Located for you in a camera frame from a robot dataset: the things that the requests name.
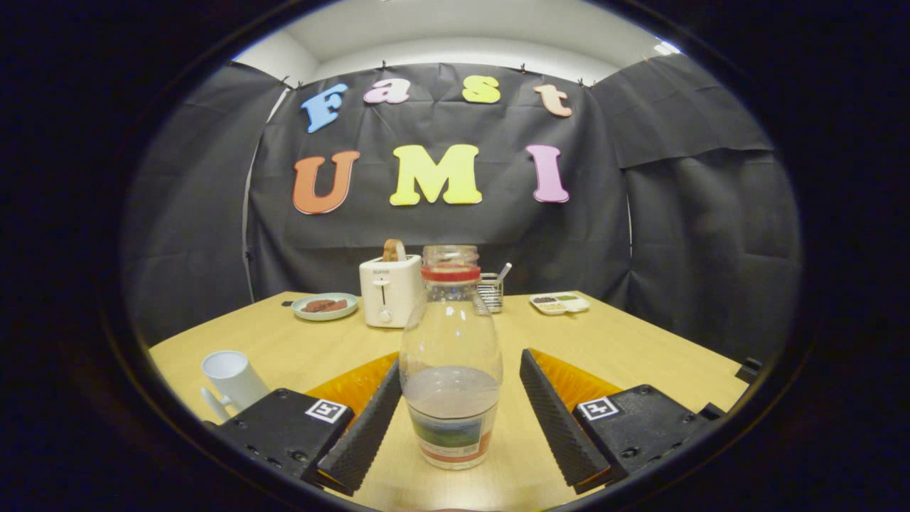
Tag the brown food piece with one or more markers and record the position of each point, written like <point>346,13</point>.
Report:
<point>336,306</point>
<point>314,306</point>

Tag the white cup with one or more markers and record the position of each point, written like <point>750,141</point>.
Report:
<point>238,377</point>

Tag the brown bread slice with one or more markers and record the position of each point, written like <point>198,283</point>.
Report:
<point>392,250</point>

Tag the white toaster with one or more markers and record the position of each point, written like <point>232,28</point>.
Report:
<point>387,291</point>

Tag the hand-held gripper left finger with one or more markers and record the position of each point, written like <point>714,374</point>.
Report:
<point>366,434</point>

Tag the white divided dish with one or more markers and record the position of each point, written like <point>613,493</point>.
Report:
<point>561,304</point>

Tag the clear plastic juice bottle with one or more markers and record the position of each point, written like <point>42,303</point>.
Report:
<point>451,334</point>

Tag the ceiling light panel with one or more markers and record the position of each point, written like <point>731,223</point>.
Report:
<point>667,48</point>

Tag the green plate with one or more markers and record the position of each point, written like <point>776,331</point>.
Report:
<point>320,315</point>

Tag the wooden table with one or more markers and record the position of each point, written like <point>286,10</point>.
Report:
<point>604,341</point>

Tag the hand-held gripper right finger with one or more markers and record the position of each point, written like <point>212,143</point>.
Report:
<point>554,419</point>

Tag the black backdrop cloth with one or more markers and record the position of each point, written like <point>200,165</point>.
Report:
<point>441,227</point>

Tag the white spoon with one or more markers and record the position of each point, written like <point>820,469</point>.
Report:
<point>503,272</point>

